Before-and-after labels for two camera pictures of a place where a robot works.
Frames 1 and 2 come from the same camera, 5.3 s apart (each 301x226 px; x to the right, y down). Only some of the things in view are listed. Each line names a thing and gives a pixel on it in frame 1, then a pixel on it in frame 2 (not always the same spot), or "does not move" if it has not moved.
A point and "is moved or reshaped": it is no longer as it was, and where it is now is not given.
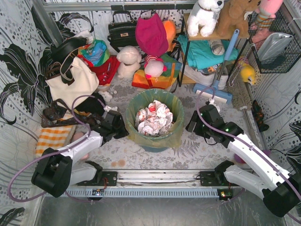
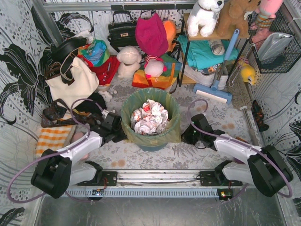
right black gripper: x=194 y=123 -> x=188 y=137
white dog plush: x=203 y=15 does not move
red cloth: x=106 y=71 does not move
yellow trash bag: x=172 y=137 is moved or reshaped
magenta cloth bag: x=151 y=35 does not move
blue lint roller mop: x=212 y=92 does not move
